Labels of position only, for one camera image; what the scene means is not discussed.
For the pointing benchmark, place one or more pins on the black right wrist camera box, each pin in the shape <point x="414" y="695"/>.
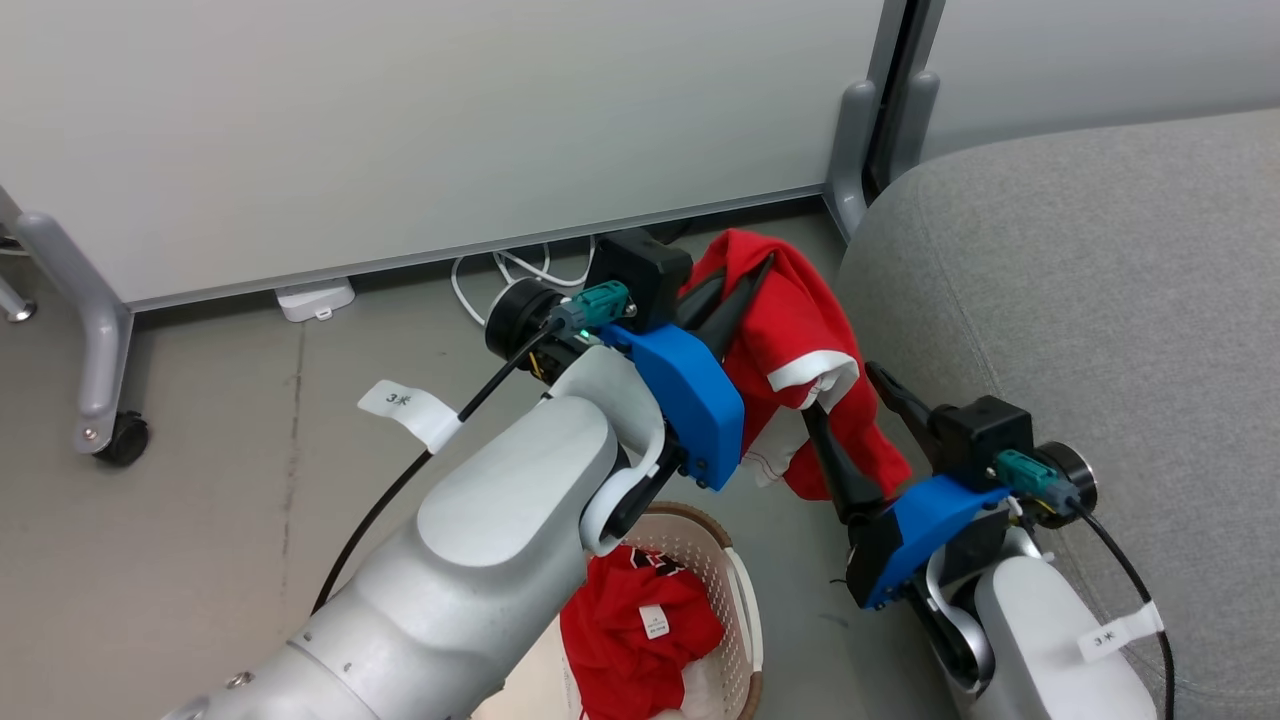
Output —
<point x="980" y="435"/>

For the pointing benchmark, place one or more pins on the white power adapter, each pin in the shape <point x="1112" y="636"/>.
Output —
<point x="315" y="298"/>

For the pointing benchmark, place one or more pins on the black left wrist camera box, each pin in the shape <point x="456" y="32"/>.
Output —
<point x="640" y="268"/>

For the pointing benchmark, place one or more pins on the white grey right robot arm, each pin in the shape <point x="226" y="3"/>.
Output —
<point x="1030" y="650"/>

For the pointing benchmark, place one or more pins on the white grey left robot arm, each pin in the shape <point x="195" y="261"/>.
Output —
<point x="480" y="560"/>

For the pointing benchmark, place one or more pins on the red shirt with white cuffs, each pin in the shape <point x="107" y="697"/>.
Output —
<point x="790" y="320"/>

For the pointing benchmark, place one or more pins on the cream perforated laundry basket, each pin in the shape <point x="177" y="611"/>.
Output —
<point x="722" y="600"/>

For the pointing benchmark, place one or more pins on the black caster wheel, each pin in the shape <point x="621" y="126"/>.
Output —
<point x="125" y="440"/>

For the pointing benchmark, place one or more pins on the narrow white partition panel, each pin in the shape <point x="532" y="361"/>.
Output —
<point x="1100" y="60"/>

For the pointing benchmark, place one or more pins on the wide white partition panel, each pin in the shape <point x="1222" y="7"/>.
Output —
<point x="400" y="120"/>

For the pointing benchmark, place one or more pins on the red garment with white tag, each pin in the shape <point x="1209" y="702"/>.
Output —
<point x="620" y="640"/>

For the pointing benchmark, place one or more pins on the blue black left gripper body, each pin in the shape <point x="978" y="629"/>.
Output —
<point x="690" y="400"/>

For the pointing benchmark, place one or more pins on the grey partition foot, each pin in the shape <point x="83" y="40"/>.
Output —
<point x="850" y="150"/>
<point x="915" y="120"/>

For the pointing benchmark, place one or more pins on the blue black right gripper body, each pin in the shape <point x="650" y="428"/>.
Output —
<point x="920" y="530"/>

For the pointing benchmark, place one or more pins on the grey fabric sofa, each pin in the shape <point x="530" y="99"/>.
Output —
<point x="1100" y="300"/>

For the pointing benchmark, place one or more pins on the curved grey partition leg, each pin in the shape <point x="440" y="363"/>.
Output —
<point x="95" y="340"/>

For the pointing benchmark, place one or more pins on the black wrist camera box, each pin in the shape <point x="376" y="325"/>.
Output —
<point x="640" y="268"/>
<point x="980" y="435"/>

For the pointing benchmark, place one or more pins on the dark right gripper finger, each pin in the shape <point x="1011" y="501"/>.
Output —
<point x="912" y="415"/>
<point x="848" y="480"/>

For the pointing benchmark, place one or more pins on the thin metal table leg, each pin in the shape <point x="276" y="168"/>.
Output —
<point x="15" y="308"/>

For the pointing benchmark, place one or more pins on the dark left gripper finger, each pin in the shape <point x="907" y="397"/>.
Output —
<point x="738" y="310"/>
<point x="702" y="303"/>

